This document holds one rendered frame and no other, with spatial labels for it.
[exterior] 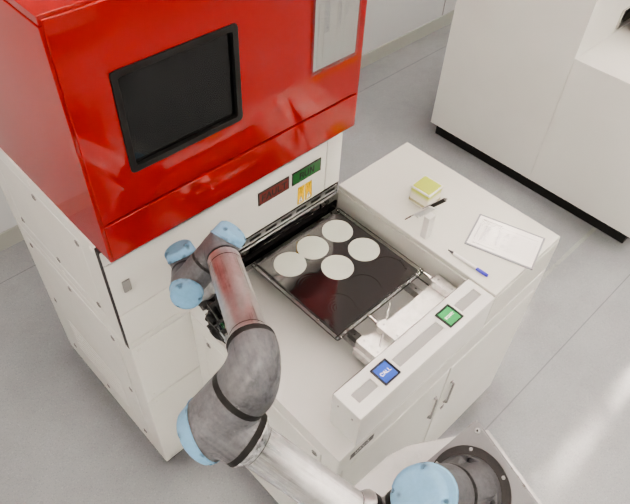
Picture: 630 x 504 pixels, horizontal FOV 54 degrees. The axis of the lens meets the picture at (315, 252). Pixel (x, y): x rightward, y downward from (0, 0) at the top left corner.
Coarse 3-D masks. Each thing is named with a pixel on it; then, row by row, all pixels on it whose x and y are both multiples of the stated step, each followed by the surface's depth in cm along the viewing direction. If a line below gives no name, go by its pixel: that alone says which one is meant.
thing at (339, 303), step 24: (336, 216) 202; (264, 264) 187; (312, 264) 188; (360, 264) 188; (384, 264) 189; (408, 264) 189; (288, 288) 181; (312, 288) 181; (336, 288) 182; (360, 288) 182; (384, 288) 182; (312, 312) 176; (336, 312) 176; (360, 312) 176
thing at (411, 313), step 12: (432, 288) 186; (420, 300) 182; (432, 300) 183; (408, 312) 179; (420, 312) 179; (396, 324) 176; (408, 324) 176; (372, 336) 173; (384, 348) 171; (360, 360) 170
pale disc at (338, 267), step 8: (336, 256) 190; (344, 256) 190; (328, 264) 188; (336, 264) 188; (344, 264) 188; (352, 264) 188; (328, 272) 186; (336, 272) 186; (344, 272) 186; (352, 272) 186
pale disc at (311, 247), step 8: (304, 240) 194; (312, 240) 194; (320, 240) 194; (304, 248) 192; (312, 248) 192; (320, 248) 192; (328, 248) 192; (304, 256) 190; (312, 256) 190; (320, 256) 190
